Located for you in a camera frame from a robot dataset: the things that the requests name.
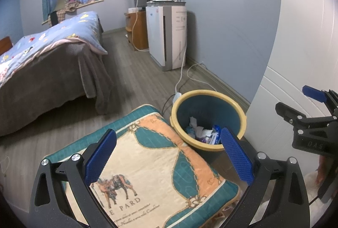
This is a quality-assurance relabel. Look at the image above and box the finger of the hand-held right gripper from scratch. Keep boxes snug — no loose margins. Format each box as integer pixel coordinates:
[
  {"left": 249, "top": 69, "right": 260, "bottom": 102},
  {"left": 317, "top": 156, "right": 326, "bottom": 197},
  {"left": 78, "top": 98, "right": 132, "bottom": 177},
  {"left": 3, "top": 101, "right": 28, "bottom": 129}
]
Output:
[
  {"left": 275, "top": 102, "right": 330, "bottom": 125},
  {"left": 302, "top": 85, "right": 338, "bottom": 115}
]

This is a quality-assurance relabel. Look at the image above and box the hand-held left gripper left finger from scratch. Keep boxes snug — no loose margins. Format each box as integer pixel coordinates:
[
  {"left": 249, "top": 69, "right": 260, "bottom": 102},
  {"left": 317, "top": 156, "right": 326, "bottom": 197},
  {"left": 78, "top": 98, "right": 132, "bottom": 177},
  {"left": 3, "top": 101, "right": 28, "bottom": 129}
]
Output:
[{"left": 29, "top": 129, "right": 119, "bottom": 228}]

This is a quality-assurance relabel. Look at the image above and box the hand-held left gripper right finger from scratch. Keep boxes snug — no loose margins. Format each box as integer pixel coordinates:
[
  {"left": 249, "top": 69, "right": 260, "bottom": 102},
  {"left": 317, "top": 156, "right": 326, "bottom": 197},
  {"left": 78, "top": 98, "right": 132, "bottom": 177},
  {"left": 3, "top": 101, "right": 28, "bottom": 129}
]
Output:
[{"left": 220, "top": 126, "right": 311, "bottom": 228}]

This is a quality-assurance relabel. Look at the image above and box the blue white packet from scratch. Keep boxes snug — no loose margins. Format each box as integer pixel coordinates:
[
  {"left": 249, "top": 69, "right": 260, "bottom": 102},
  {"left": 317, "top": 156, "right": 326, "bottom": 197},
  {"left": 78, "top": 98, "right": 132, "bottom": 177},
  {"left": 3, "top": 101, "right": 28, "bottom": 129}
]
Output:
[{"left": 211, "top": 124, "right": 223, "bottom": 144}]

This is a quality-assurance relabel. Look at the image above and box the white tissue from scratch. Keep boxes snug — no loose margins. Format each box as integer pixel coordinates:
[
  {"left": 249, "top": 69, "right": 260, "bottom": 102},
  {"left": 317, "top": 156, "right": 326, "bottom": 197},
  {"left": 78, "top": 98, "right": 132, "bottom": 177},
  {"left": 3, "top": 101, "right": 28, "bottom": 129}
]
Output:
[{"left": 189, "top": 116, "right": 213, "bottom": 139}]

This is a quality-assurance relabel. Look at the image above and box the teal waste bin yellow rim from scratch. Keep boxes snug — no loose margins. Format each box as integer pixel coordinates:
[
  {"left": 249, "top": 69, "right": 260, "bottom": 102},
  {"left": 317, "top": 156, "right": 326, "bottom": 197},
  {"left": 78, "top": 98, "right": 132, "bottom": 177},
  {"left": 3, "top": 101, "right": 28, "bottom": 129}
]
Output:
[{"left": 170, "top": 90, "right": 247, "bottom": 152}]

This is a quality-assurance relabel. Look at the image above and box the person's right hand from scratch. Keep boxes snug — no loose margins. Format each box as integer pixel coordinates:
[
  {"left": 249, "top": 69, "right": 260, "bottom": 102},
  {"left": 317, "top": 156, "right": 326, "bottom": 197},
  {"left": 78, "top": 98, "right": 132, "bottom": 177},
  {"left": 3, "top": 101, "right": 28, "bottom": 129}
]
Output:
[{"left": 316, "top": 155, "right": 331, "bottom": 187}]

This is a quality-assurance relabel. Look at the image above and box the teal orange printed mat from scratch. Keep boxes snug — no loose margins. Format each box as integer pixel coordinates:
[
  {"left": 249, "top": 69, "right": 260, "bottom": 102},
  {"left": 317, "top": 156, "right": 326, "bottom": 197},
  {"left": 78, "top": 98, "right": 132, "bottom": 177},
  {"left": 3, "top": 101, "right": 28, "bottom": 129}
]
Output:
[{"left": 44, "top": 104, "right": 239, "bottom": 228}]

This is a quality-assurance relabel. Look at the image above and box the bed with grey cover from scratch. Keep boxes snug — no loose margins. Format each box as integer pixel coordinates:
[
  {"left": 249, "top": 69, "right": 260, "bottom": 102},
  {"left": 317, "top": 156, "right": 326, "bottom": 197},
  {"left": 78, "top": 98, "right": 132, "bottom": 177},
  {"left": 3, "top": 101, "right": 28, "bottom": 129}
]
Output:
[{"left": 0, "top": 17, "right": 115, "bottom": 137}]

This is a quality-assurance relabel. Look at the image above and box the blue floral quilt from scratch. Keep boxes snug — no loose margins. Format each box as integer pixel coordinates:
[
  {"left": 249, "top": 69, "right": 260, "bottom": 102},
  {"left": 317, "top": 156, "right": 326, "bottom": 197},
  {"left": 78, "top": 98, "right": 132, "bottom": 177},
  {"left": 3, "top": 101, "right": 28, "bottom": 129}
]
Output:
[{"left": 0, "top": 11, "right": 109, "bottom": 88}]

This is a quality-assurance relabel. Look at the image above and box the wooden television cabinet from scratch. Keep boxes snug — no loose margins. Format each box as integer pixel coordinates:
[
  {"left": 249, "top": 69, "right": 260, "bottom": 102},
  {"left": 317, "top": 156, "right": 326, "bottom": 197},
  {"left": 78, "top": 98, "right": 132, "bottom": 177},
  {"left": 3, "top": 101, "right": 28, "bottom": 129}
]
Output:
[{"left": 124, "top": 10, "right": 150, "bottom": 51}]

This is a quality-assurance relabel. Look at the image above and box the white air purifier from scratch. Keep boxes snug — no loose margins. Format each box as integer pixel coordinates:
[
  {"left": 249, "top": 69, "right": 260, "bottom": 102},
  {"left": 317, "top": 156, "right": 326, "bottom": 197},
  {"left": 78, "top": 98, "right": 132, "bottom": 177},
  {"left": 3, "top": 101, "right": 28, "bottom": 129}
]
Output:
[{"left": 146, "top": 2, "right": 188, "bottom": 72}]

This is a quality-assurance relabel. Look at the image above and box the wooden headboard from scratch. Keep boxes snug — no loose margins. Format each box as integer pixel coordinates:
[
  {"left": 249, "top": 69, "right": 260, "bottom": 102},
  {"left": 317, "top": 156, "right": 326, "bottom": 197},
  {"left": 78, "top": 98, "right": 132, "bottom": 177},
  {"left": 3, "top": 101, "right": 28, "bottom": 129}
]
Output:
[{"left": 0, "top": 36, "right": 14, "bottom": 56}]

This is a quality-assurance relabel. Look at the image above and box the plaid clothing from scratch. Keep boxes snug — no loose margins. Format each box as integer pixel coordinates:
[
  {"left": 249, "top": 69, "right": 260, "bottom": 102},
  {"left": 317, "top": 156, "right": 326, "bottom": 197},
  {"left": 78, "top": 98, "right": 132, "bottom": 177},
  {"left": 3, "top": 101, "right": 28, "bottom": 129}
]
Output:
[{"left": 48, "top": 0, "right": 82, "bottom": 25}]

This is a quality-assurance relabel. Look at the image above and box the olive cushion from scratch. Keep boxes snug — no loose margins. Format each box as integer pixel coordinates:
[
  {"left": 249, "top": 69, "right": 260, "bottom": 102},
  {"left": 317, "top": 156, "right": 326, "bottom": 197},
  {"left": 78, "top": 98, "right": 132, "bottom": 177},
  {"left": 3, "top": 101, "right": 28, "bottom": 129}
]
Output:
[{"left": 54, "top": 0, "right": 72, "bottom": 12}]

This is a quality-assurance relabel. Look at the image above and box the black cable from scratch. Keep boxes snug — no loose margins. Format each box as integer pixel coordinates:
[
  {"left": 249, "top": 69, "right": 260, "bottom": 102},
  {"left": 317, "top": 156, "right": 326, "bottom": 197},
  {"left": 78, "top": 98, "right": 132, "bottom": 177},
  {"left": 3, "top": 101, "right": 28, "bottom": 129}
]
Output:
[{"left": 161, "top": 94, "right": 175, "bottom": 115}]

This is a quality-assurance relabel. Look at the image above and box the white power cable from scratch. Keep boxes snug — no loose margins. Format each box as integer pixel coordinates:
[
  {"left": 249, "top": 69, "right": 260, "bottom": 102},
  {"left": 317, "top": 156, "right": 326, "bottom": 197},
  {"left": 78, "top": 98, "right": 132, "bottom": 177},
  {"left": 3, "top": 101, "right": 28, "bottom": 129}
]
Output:
[{"left": 174, "top": 40, "right": 209, "bottom": 95}]

